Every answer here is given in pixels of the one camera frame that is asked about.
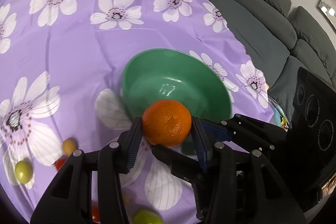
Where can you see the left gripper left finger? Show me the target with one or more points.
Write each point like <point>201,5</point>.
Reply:
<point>68,197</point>

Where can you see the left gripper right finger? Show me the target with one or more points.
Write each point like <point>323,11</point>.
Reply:
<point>239,180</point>

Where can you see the red cherry tomato with stem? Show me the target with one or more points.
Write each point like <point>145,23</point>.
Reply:
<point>59,163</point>

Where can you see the green oval fruit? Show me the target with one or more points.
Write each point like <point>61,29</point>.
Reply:
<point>23,171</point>

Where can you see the yellow cherry tomato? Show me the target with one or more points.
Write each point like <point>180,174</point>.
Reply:
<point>69,146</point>

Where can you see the orange mandarin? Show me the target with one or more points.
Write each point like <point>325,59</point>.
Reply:
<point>167,123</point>

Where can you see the green plastic bowl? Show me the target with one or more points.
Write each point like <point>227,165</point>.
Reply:
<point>162,74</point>

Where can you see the grey sofa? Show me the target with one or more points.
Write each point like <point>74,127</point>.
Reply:
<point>279,42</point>

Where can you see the purple floral tablecloth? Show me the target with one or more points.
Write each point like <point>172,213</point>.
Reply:
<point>61,68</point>

